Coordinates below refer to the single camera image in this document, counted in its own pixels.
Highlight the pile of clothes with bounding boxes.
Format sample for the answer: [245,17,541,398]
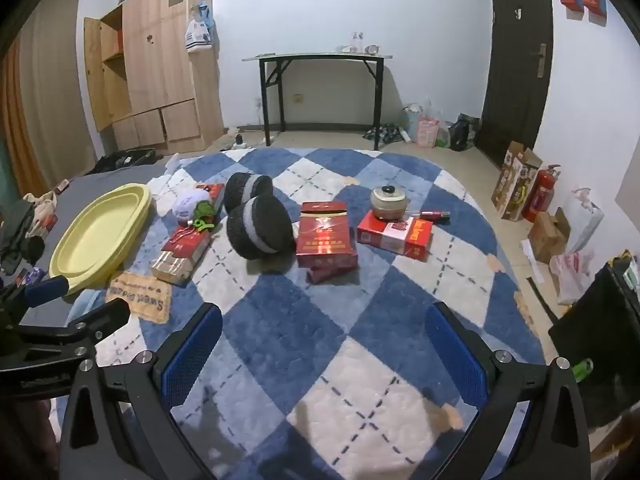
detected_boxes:
[0,190,62,273]

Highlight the black plastic bag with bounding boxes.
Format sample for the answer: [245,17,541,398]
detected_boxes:
[448,114,479,152]

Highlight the blue hanging cloth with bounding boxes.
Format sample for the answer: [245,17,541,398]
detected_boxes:
[192,2,216,28]

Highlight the black box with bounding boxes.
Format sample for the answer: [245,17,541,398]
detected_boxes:
[548,262,640,428]

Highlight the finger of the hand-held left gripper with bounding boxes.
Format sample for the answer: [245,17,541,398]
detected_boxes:
[0,275,71,312]
[17,297,132,357]

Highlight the black suitcase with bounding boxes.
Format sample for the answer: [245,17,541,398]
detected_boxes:
[92,147,158,176]

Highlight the white plastic bag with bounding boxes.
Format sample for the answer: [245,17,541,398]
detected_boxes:
[550,187,606,306]

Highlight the yellow plastic basin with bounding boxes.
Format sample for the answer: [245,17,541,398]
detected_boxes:
[48,183,153,296]

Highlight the red fire extinguisher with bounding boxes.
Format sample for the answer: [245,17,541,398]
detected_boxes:
[522,164,562,223]

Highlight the dark door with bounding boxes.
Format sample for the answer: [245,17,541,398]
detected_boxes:
[480,0,553,167]

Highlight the black folding table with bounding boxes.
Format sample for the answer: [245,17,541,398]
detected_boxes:
[242,52,393,151]

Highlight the brown cardboard box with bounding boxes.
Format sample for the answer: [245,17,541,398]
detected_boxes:
[527,210,571,263]

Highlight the green toy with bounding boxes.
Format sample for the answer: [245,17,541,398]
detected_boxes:
[189,201,219,233]

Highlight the white striped hanging bag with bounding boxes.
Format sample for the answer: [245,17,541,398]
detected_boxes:
[185,19,214,54]

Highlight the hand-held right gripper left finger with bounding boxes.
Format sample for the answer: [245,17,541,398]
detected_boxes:
[59,302,223,480]

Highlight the beige curtain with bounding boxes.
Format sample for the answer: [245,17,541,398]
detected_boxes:
[15,7,96,181]

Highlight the beige round lidded pot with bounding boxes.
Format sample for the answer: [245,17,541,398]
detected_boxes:
[370,185,411,222]

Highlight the black round sponge block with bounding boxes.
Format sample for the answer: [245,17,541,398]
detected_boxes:
[224,172,274,212]
[226,195,297,261]

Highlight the plaid cloth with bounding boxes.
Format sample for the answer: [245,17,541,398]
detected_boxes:
[362,124,406,144]

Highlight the orange curtain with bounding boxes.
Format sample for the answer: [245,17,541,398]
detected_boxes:
[0,45,48,198]

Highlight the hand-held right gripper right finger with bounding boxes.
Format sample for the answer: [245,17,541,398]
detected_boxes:
[424,302,593,480]

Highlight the blue plaid blanket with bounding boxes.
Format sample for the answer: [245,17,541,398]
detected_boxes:
[55,147,548,480]

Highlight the pink plastic bag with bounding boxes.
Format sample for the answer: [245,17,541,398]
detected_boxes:
[417,115,441,149]

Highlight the red gold cigarette carton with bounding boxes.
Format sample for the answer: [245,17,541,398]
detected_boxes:
[150,227,213,287]

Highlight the printed cardboard box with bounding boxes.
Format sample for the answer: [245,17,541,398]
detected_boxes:
[491,141,543,222]

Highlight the wooden wardrobe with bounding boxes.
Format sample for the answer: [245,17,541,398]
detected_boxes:
[83,0,226,156]

